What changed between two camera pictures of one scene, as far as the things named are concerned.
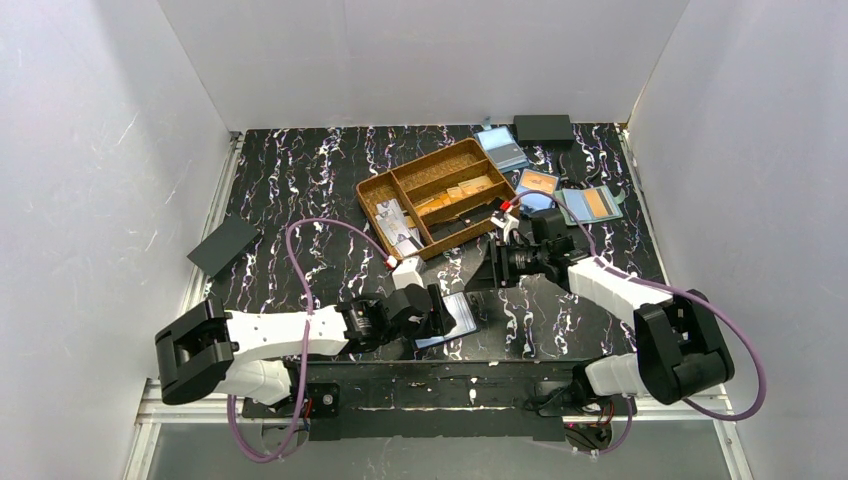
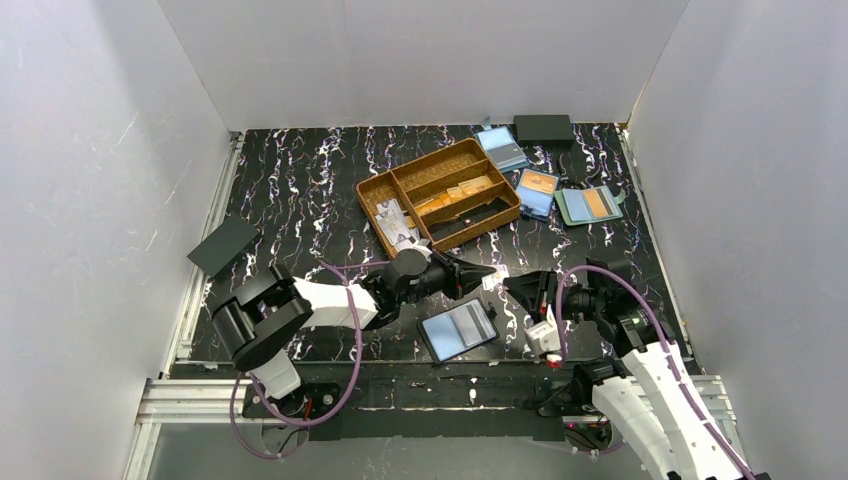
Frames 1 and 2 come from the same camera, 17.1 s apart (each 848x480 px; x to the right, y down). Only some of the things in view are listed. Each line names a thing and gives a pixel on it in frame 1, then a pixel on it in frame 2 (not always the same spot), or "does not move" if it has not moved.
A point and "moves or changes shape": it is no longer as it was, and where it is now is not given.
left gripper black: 433,309 → 439,277
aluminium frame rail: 153,408 does not move
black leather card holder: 457,320 moves or changes shape
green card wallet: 590,204 does not move
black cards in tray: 479,215 does not move
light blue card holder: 503,147 does not move
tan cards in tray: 454,192 does not move
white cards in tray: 396,228 does not move
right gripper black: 500,263 → 544,296
